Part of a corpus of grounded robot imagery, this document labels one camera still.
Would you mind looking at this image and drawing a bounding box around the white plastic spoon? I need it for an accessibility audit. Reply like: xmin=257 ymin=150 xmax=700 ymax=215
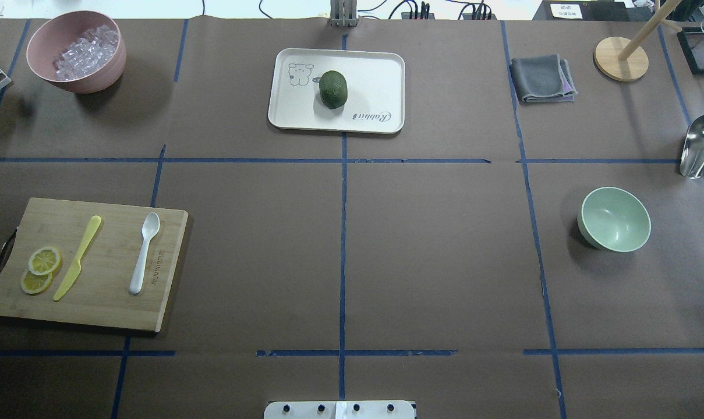
xmin=128 ymin=212 xmax=160 ymax=295

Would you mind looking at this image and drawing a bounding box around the green bowl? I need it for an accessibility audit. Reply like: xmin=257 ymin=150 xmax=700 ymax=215
xmin=577 ymin=187 xmax=652 ymax=253

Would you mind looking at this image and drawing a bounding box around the pink bowl with ice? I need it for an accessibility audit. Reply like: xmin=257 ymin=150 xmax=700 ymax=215
xmin=26 ymin=10 xmax=126 ymax=94

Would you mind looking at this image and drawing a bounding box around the white rabbit tray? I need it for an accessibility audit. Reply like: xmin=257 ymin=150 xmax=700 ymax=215
xmin=267 ymin=48 xmax=405 ymax=134

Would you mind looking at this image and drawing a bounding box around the green avocado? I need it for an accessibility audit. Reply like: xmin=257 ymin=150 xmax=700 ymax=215
xmin=318 ymin=70 xmax=348 ymax=109

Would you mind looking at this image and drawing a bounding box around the grey folded cloth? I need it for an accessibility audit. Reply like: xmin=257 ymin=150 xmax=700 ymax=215
xmin=510 ymin=55 xmax=578 ymax=103

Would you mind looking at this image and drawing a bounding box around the bamboo cutting board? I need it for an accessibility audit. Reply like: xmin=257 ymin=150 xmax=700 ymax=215
xmin=0 ymin=198 xmax=189 ymax=332

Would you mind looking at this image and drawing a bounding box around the yellow plastic knife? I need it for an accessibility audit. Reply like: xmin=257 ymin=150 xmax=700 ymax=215
xmin=53 ymin=215 xmax=102 ymax=301

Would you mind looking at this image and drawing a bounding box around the wooden paper towel stand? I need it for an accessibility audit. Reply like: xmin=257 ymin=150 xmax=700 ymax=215
xmin=592 ymin=1 xmax=680 ymax=82

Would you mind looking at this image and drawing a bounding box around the upper lemon slice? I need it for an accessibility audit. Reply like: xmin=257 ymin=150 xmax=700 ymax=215
xmin=27 ymin=246 xmax=62 ymax=276

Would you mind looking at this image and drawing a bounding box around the lemon slice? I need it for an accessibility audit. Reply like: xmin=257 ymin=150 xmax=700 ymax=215
xmin=20 ymin=270 xmax=53 ymax=295
xmin=27 ymin=246 xmax=62 ymax=276

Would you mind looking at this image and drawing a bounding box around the lower lemon slice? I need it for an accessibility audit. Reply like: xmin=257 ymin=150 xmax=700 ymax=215
xmin=20 ymin=270 xmax=53 ymax=295

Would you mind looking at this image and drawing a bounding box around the metal scoop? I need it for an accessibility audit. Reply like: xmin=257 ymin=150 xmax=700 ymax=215
xmin=680 ymin=96 xmax=704 ymax=179

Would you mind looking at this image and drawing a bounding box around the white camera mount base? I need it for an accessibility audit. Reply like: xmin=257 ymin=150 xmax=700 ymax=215
xmin=263 ymin=400 xmax=418 ymax=418

